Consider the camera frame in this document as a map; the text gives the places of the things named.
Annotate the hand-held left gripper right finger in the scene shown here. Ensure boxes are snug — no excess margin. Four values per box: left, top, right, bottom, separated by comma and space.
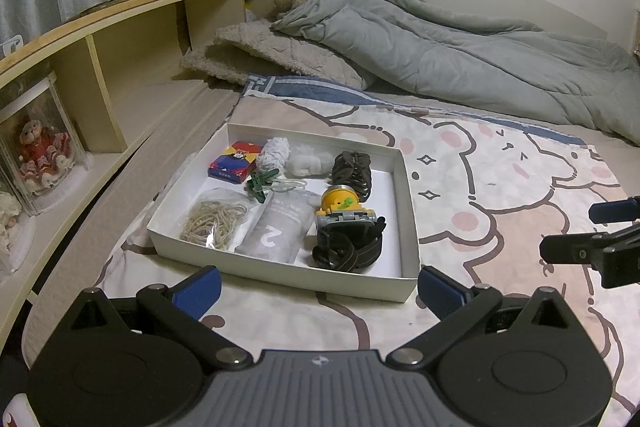
390, 264, 576, 368

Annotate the red dressed doll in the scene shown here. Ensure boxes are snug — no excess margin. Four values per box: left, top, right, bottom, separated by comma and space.
17, 119, 76, 195

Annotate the green clothespin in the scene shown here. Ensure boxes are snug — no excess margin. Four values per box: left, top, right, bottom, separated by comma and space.
245, 169, 280, 205

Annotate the bed with beige sheet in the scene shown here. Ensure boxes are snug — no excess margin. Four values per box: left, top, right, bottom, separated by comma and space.
20, 77, 640, 427

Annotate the beige fleece blanket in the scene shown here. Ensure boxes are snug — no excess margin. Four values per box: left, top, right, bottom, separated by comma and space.
180, 19, 378, 90

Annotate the grey foil pouch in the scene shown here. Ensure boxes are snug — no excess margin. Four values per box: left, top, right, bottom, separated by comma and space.
235, 191, 317, 264

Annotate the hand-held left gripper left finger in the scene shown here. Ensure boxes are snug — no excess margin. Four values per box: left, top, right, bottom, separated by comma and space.
65, 264, 256, 370

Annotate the colourful playing card box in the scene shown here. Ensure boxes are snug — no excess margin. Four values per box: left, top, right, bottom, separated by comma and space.
207, 141, 262, 184

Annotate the clear bag of rubber bands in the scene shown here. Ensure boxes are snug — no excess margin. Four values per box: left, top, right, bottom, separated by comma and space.
177, 188, 256, 253

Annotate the case with white figurine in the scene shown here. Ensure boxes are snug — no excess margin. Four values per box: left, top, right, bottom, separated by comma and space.
0, 189, 38, 278

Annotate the wooden bedside shelf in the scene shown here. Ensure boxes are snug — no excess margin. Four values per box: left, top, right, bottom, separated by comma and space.
0, 0, 276, 343

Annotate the brown plush toy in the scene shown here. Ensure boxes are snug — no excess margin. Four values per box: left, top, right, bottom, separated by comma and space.
272, 0, 313, 20

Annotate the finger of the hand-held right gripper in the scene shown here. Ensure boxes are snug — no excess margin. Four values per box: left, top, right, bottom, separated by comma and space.
589, 196, 640, 224
539, 231, 640, 265

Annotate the doll in clear case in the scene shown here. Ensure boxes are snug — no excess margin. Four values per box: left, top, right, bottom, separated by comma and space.
0, 74, 95, 215

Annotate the yellow headlamp with strap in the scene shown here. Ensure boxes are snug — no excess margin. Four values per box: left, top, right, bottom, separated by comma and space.
311, 184, 388, 273

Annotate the white cardboard box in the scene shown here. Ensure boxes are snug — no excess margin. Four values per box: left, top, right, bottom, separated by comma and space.
148, 122, 421, 304

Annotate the grey duvet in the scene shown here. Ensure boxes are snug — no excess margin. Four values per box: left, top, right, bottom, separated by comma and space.
270, 0, 640, 138

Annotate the bear printed blanket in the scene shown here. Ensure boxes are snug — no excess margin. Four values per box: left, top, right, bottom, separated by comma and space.
100, 74, 631, 408

